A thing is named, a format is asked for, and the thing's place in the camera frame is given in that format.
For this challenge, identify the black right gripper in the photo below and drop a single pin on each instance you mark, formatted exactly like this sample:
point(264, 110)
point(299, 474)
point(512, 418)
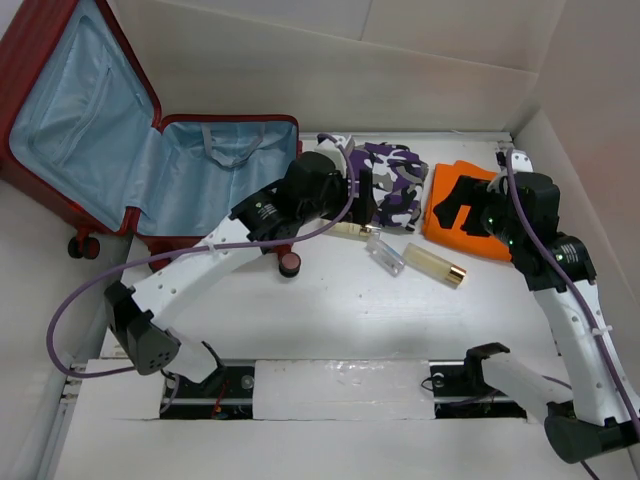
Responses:
point(462, 194)

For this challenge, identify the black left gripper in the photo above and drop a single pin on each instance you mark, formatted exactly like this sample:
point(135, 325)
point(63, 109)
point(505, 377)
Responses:
point(363, 207)

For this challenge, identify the cream pump lotion bottle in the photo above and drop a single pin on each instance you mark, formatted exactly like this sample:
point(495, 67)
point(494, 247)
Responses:
point(352, 230)

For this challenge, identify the purple camouflage garment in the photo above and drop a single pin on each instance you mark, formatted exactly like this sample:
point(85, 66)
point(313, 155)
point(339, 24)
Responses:
point(397, 183)

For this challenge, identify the clear plastic small bottle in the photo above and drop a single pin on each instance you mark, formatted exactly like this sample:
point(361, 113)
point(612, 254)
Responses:
point(385, 256)

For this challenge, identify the cream bottle gold cap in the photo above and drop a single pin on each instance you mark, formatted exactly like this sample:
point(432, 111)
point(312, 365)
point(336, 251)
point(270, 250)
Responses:
point(433, 265)

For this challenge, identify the red hard-shell suitcase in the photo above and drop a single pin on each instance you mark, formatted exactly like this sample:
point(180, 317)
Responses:
point(83, 133)

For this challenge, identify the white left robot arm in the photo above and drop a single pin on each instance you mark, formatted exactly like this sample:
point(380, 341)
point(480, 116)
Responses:
point(142, 316)

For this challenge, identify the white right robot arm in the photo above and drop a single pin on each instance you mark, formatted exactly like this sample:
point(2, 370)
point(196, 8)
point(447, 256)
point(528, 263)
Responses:
point(597, 414)

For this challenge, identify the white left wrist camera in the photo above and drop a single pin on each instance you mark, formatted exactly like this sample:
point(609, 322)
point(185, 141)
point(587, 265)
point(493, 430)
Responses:
point(336, 147)

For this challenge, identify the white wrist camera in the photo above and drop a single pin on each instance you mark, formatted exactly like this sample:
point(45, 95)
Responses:
point(518, 161)
point(336, 147)

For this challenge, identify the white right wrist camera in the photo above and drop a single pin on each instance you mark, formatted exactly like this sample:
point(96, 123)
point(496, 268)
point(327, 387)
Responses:
point(518, 161)

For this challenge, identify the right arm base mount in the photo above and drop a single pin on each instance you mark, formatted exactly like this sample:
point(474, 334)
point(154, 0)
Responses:
point(455, 397)

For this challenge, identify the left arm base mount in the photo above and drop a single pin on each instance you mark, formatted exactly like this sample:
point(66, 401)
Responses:
point(232, 399)

